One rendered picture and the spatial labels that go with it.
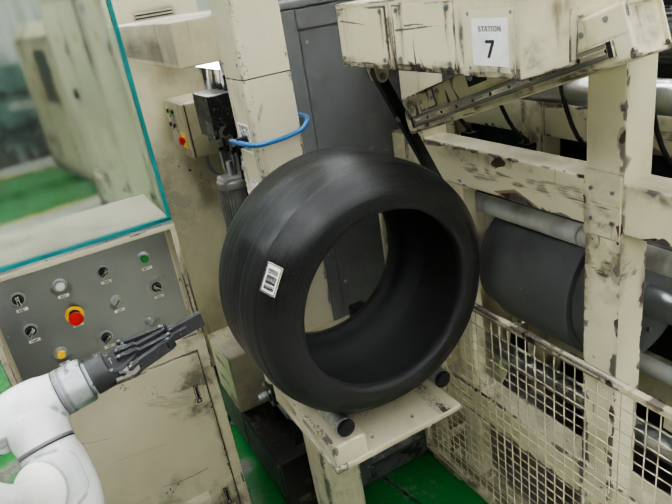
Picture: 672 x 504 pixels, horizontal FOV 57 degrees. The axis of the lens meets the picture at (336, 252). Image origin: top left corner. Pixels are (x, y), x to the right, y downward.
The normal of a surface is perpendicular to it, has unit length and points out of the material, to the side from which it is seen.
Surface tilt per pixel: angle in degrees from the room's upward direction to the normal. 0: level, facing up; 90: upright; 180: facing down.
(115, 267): 90
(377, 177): 42
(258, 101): 90
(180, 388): 90
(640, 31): 72
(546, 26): 90
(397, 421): 0
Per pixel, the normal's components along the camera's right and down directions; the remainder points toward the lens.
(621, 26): -0.86, 0.32
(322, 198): -0.01, -0.33
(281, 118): 0.48, 0.29
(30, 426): 0.29, -0.26
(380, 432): -0.14, -0.90
